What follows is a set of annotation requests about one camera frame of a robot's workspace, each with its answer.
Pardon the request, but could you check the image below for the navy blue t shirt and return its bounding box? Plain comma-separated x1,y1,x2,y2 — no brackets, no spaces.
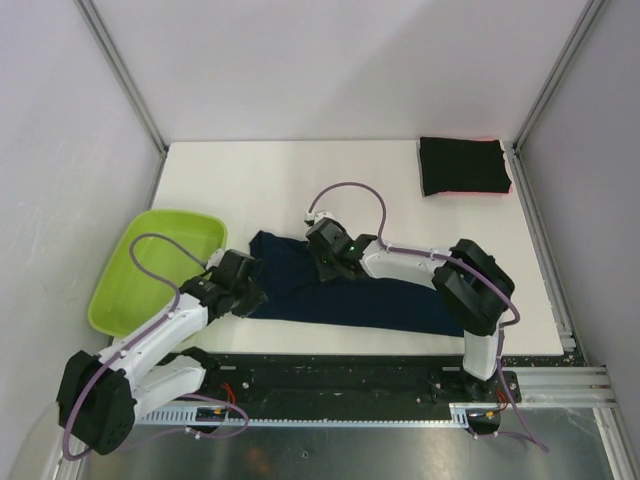
249,231,464,338

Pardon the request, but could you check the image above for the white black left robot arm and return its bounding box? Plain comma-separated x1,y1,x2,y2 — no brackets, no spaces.
56,249,266,461

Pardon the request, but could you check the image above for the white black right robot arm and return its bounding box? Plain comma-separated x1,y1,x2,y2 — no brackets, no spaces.
305,213,521,401

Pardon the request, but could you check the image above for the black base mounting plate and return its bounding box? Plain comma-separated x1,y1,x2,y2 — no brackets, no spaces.
180,347,522,403

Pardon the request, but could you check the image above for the green plastic bin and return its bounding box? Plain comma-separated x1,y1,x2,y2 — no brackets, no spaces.
88,210,227,337

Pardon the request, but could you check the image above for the folded black t shirt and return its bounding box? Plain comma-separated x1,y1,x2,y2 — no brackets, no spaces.
418,137,512,197

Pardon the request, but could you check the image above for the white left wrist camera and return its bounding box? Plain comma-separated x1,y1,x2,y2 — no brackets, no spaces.
205,248,225,270

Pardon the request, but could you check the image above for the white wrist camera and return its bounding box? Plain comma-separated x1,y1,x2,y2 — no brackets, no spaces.
205,248,225,270
303,210,334,227

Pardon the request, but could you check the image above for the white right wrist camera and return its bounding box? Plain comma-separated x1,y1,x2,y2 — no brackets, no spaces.
303,210,334,227

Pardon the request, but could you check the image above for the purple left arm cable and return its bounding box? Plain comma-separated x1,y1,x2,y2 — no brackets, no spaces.
62,232,250,461

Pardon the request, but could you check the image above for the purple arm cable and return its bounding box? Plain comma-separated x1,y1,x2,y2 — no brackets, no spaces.
308,182,550,454
62,232,250,461

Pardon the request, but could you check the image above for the grey slotted cable duct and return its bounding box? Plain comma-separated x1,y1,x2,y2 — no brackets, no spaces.
137,402,469,429

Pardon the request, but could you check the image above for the aluminium front frame rail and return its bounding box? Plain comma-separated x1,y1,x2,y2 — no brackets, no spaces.
514,367,617,408

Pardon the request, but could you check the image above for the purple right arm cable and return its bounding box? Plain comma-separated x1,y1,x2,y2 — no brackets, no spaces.
308,182,550,454

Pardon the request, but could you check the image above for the left aluminium frame post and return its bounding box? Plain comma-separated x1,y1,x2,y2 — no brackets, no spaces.
74,0,168,157

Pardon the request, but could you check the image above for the aluminium frame post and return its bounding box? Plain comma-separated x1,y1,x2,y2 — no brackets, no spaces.
74,0,168,157
513,0,609,151

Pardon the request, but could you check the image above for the right aluminium frame post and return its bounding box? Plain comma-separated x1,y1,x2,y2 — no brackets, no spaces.
513,0,609,151

